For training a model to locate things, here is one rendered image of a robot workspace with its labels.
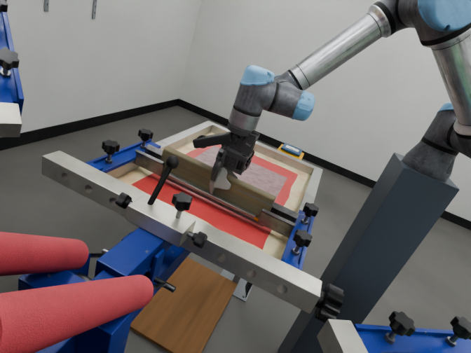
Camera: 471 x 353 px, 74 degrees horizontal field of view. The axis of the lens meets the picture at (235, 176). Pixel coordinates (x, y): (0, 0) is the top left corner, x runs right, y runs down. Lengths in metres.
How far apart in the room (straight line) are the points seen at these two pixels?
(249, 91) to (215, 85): 4.07
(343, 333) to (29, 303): 0.49
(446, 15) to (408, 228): 0.68
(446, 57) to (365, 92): 3.55
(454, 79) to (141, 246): 0.82
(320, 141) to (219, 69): 1.80
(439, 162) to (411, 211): 0.18
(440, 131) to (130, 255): 0.97
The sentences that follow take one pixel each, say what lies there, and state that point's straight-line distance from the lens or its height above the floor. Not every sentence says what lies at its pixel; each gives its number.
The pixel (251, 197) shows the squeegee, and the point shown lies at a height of 1.04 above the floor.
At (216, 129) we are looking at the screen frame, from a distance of 1.48.
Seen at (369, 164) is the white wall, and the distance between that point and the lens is 4.65.
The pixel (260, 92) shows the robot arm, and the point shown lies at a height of 1.31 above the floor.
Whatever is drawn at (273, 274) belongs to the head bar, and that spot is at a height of 1.04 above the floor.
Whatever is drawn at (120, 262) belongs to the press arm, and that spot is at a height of 1.04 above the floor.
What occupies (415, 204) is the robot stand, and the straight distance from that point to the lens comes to 1.20.
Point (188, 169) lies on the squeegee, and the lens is 0.91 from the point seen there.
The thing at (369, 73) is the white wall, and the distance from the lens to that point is 4.45.
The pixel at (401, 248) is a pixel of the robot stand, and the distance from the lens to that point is 1.27.
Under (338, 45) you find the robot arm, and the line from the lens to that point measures 0.94.
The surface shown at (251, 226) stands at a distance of 0.90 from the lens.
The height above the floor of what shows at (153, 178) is 0.95.
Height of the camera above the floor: 1.44
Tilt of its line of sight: 26 degrees down
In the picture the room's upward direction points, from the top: 19 degrees clockwise
